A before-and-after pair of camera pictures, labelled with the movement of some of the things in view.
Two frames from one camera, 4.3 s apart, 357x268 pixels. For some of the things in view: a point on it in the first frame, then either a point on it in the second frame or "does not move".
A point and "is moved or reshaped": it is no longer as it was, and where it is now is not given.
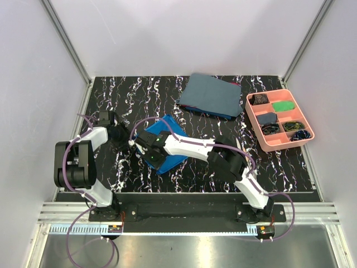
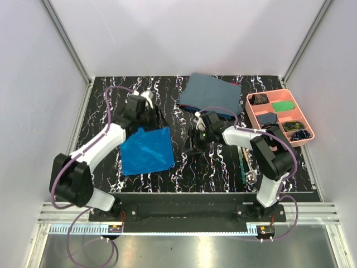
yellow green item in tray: (289, 126) does not move
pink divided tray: (276, 120) does not move
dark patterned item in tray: (259, 99) does not move
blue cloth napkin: (170, 161) is moved or reshaped
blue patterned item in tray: (300, 134) does not move
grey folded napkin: (212, 93) does not move
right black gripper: (155, 164) → (189, 146)
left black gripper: (121, 145) → (159, 121)
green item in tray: (280, 106) does not move
